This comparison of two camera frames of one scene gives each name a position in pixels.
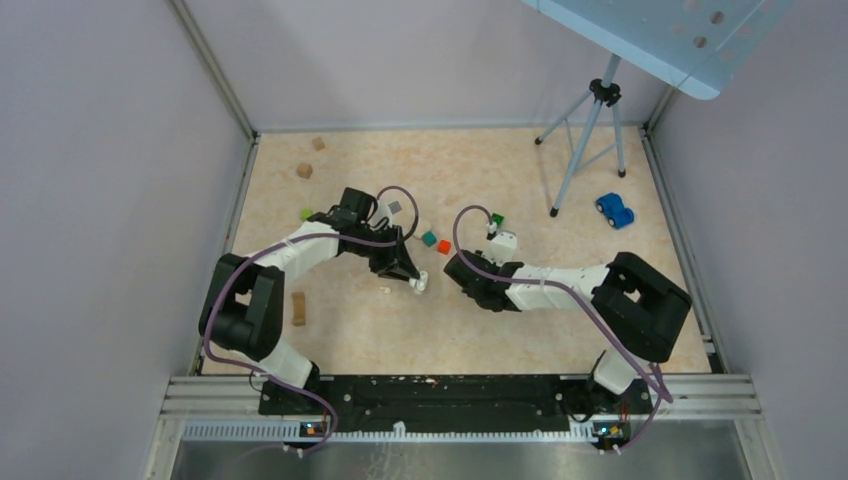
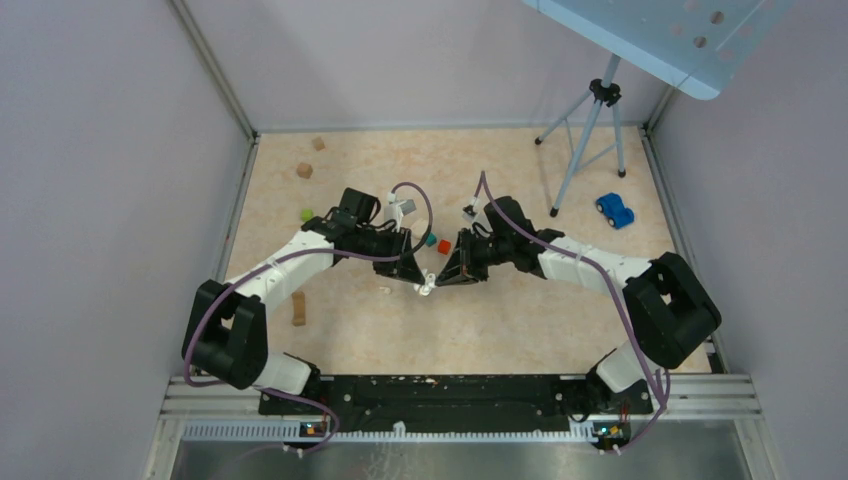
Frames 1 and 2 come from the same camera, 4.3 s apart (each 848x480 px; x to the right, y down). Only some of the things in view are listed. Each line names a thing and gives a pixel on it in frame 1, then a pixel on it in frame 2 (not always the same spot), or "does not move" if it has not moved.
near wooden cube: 304,170 does not move
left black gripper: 395,258 does not move
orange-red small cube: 444,247 does not move
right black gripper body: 477,296 -> 476,254
